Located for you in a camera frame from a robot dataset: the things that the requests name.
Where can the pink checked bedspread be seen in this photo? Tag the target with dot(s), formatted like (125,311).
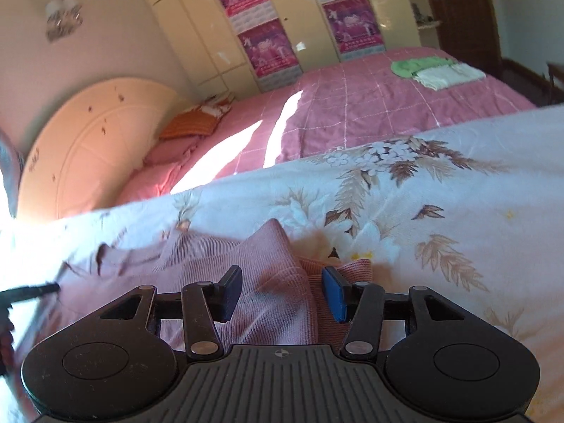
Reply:
(352,110)

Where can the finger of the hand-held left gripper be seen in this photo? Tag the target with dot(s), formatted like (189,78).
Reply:
(31,291)

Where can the wall lamp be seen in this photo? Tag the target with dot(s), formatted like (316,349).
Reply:
(64,17)

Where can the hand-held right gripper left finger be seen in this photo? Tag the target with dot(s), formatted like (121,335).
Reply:
(231,293)

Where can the orange striped pillow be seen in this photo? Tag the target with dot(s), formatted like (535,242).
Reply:
(194,123)

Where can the folded green cloth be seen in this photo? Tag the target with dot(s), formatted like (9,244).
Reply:
(409,67)

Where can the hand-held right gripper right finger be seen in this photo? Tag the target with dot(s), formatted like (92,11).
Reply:
(335,293)

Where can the cream wardrobe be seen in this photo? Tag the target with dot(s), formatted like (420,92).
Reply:
(189,22)

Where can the pink long-sleeve sweater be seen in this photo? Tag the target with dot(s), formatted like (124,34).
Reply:
(264,282)

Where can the cream curved headboard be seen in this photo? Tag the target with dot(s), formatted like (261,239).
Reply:
(97,141)

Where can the dark brown wooden door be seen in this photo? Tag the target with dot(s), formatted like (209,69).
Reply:
(462,9)

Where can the grey curtain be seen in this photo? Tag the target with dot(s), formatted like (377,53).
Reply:
(9,172)

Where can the pink pillow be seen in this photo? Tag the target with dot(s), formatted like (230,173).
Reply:
(163,163)

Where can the white floral bed sheet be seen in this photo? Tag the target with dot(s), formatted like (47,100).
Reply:
(440,194)

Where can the folded white cloth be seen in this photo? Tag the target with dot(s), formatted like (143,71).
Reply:
(449,77)

